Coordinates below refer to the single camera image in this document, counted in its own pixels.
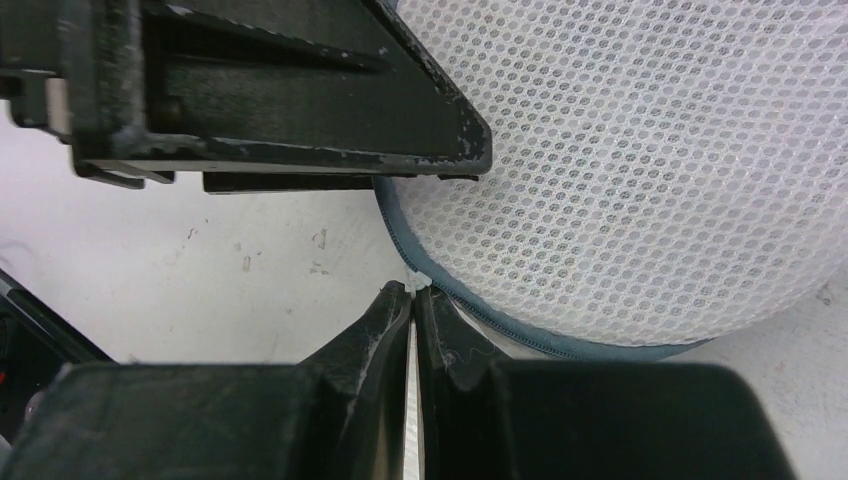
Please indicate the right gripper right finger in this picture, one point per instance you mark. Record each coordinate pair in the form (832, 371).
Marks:
(486, 415)

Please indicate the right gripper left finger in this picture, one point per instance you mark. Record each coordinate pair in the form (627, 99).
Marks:
(338, 414)

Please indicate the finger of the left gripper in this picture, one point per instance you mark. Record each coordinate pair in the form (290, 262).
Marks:
(251, 183)
(143, 90)

